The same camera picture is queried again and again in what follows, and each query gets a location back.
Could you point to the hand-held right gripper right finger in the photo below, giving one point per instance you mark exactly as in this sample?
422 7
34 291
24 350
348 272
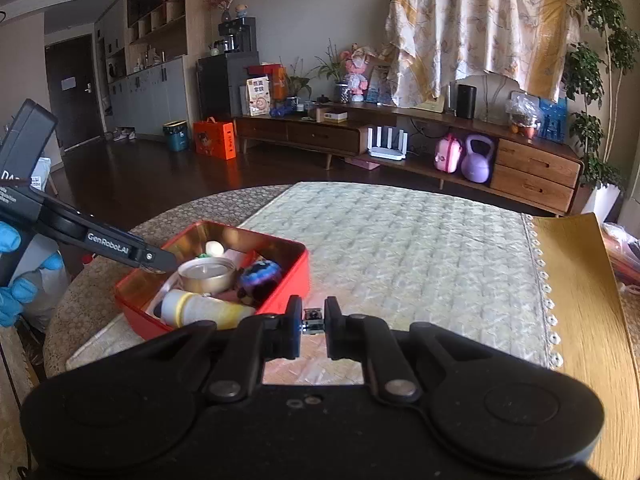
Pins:
334 330

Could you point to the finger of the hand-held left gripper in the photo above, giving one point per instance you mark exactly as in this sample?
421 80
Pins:
115 245

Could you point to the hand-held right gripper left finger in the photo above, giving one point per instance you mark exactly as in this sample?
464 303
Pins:
295 327

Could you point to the black nail clipper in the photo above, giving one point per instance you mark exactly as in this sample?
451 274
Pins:
313 321

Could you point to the red tin box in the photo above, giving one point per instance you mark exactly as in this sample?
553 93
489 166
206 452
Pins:
285 280

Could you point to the purple toy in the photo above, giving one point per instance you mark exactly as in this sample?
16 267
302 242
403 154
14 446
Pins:
260 280

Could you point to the gold round tin lid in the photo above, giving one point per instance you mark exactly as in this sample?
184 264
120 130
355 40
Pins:
205 272

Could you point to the white yellow bottle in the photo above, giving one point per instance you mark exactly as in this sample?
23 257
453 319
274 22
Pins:
200 307

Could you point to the white turnip toy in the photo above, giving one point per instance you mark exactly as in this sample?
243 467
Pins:
214 248

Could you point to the person's left hand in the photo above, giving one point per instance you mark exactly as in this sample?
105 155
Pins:
17 300

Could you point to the dark door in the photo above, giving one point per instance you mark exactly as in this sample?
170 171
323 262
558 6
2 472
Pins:
70 95

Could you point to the white plastic bag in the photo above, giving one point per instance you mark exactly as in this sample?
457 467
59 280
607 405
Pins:
47 300

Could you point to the pair of shoes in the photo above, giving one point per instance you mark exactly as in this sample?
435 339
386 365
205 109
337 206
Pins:
121 135

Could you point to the cream quilted table cloth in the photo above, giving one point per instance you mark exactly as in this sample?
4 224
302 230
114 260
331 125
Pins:
400 250

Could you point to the teal bin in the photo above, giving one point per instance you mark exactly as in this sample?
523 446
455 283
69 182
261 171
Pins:
176 137

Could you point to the orange gift box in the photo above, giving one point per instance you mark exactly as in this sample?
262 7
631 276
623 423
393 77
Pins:
215 140

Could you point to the white router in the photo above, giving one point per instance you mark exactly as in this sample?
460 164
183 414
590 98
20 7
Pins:
387 150

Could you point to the black fridge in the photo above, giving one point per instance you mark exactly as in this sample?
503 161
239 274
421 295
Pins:
220 85

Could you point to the cereal box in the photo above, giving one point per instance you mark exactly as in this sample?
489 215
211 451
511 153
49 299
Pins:
258 97

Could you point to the pink toy case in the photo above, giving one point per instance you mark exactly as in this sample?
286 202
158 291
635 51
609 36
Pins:
449 157

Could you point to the small white box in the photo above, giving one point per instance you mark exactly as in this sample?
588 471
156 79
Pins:
335 116

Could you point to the purple kettlebell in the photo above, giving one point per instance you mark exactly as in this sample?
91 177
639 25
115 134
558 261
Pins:
477 162

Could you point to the red gift bag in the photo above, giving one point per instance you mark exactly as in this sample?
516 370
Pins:
277 80

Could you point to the potted orchid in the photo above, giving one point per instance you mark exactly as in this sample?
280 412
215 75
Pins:
342 92

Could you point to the small potted plant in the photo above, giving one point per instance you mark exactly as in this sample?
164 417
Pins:
299 85

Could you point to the black coffee machine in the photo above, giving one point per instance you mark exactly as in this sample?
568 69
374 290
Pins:
237 35

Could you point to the blue picture box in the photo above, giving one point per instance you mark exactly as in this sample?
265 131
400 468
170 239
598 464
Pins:
380 85

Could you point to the wooden TV cabinet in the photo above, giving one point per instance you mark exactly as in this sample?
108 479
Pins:
535 180

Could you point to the yellow table mat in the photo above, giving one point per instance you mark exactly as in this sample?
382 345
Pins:
590 310

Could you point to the pink plush doll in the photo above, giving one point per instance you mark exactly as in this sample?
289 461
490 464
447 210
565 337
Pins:
357 72

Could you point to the black speaker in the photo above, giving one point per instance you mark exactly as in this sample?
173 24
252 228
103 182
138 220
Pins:
466 101

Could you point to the grey arched panel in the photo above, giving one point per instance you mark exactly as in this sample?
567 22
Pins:
497 100

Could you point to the plastic bag of fruit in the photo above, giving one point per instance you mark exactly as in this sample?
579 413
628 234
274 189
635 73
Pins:
524 112

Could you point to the floral sheet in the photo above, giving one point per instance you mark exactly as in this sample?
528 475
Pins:
475 25

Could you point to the tall potted plant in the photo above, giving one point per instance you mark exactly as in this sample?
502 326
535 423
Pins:
597 85

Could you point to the wall shelf unit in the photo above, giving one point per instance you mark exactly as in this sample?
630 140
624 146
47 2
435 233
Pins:
150 35

